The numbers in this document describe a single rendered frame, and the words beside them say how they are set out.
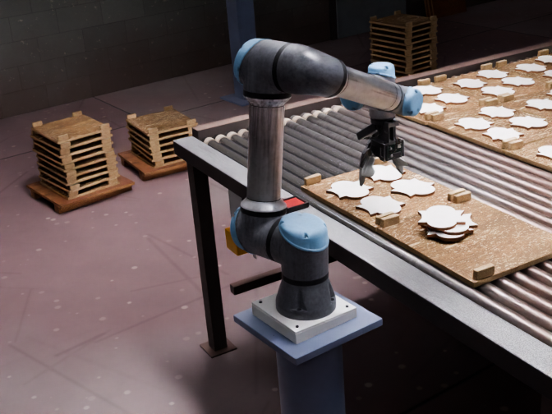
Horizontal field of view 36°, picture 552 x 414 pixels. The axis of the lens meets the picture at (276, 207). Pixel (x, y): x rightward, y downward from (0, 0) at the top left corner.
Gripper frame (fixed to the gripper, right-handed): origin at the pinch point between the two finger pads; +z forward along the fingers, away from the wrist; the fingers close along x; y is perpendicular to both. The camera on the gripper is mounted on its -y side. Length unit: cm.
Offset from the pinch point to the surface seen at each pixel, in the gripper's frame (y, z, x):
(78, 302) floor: -173, 102, -54
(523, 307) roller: 65, 11, -6
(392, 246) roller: 20.1, 10.9, -11.1
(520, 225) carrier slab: 34.5, 9.1, 22.6
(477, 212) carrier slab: 20.4, 9.1, 19.6
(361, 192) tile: -11.5, 8.0, 0.8
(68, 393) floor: -103, 102, -81
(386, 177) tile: -16.8, 8.0, 14.6
